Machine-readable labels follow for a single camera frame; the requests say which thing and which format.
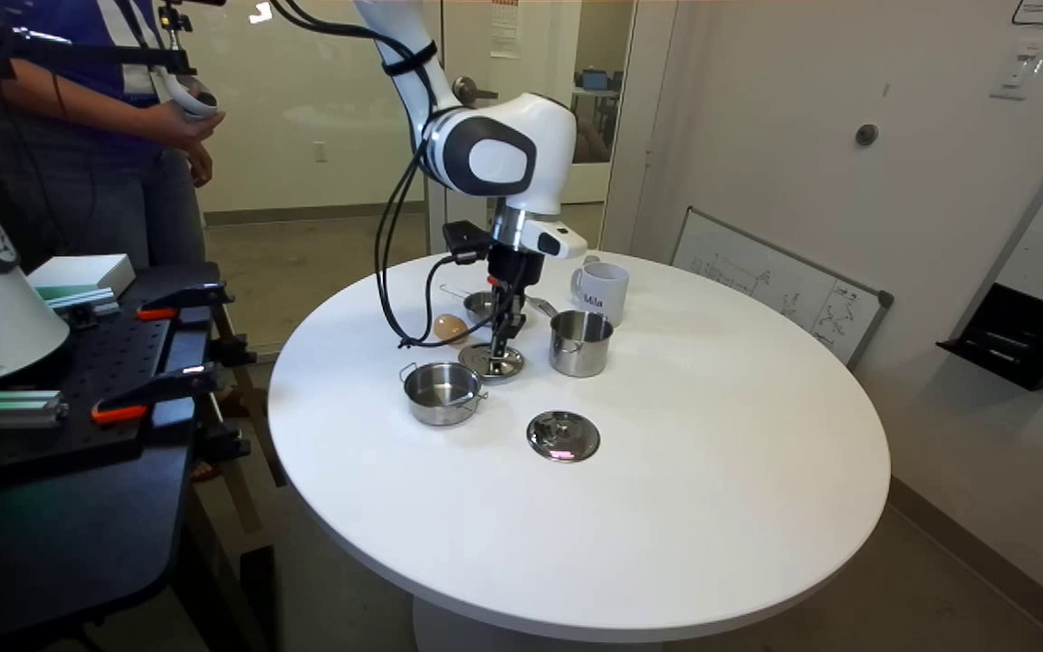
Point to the tall silver pot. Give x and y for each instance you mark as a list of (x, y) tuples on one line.
[(581, 341)]

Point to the orange handled clamp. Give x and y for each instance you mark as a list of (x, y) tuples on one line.
[(159, 401), (191, 305)]

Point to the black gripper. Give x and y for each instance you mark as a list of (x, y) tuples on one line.
[(511, 269)]

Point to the small silver pot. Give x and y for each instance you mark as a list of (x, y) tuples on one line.
[(443, 392)]

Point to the person in blue shirt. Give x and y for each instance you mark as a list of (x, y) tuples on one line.
[(94, 148)]

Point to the black wall tray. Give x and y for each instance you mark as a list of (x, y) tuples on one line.
[(1003, 335)]

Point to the white mug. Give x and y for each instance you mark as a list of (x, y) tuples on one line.
[(602, 288)]

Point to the black side table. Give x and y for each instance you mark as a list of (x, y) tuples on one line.
[(100, 518)]

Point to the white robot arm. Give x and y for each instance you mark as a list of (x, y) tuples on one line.
[(515, 152)]

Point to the silver pot lid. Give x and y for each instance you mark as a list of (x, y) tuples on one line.
[(494, 362)]

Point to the whiteboard leaning on wall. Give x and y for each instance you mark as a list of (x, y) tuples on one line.
[(829, 305)]

